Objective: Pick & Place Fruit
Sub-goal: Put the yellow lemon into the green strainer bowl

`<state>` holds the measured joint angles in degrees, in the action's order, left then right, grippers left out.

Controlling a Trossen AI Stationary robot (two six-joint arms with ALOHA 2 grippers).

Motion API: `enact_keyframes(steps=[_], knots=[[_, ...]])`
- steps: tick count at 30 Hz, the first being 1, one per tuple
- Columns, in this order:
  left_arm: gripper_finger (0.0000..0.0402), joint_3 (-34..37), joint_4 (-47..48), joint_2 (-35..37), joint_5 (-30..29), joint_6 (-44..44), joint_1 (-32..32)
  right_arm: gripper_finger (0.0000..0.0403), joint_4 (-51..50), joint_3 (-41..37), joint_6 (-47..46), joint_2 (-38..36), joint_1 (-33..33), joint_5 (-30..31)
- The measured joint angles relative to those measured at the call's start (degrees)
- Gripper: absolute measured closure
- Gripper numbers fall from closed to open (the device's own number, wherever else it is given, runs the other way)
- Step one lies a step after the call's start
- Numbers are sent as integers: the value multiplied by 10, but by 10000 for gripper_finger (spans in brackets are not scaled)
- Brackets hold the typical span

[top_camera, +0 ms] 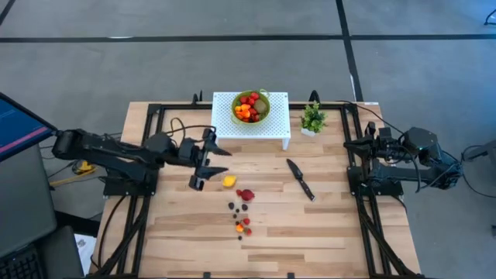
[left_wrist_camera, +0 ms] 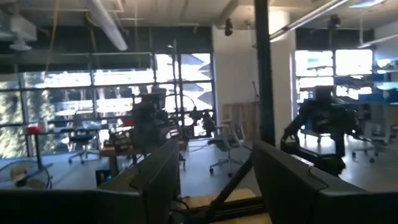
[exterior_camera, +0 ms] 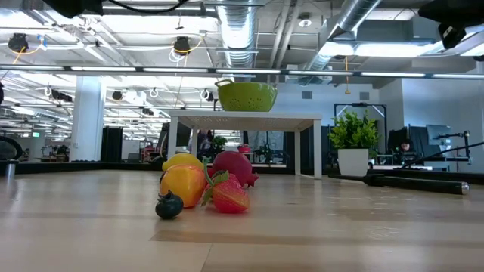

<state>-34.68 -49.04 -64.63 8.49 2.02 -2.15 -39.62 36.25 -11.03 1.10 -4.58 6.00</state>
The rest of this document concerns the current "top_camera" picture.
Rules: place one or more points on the yellow plastic lemon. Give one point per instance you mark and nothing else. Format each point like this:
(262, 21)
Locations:
(229, 181)

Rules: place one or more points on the orange plastic peach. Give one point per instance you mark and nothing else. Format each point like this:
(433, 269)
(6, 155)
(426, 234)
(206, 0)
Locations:
(240, 228)
(245, 106)
(246, 114)
(239, 116)

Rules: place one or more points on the dark red plastic apple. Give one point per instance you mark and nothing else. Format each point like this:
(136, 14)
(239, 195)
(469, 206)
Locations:
(247, 195)

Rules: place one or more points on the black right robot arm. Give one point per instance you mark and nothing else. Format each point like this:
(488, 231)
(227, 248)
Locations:
(403, 176)

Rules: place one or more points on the black aluminium table frame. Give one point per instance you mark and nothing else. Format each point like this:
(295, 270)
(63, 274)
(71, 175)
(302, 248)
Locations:
(139, 240)

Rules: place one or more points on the white paper sheet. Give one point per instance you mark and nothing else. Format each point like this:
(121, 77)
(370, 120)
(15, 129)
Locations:
(84, 248)

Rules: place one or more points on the computer monitor blue screen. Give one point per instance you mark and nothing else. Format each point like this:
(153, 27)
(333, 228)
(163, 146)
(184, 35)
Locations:
(19, 128)

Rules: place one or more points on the brown plastic kiwi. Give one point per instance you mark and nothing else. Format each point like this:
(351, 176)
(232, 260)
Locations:
(260, 105)

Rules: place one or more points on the black kitchen knife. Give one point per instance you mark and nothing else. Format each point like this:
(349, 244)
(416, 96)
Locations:
(300, 179)

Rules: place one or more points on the white perforated shelf riser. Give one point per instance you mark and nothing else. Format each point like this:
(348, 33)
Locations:
(271, 128)

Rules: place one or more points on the black keyboard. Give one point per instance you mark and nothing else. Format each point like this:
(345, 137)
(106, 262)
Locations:
(19, 267)

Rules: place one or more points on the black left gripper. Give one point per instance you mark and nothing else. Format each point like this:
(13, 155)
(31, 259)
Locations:
(197, 155)

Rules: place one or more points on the green colander bowl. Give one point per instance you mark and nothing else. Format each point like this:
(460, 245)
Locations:
(235, 116)

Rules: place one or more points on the small green potted plant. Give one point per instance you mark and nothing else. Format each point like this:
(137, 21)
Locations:
(313, 118)

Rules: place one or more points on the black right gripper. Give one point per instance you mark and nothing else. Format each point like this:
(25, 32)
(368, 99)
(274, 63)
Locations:
(387, 145)

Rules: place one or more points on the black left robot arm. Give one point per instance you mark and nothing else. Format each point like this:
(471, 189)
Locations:
(97, 149)

